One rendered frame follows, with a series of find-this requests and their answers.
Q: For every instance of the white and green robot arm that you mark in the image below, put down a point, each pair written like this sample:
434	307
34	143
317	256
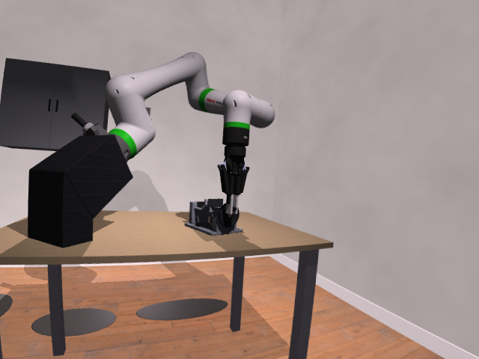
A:
125	95

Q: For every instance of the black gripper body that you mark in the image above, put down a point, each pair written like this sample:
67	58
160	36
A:
232	154

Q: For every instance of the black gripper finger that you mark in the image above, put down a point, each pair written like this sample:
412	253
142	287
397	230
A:
239	183
227	182

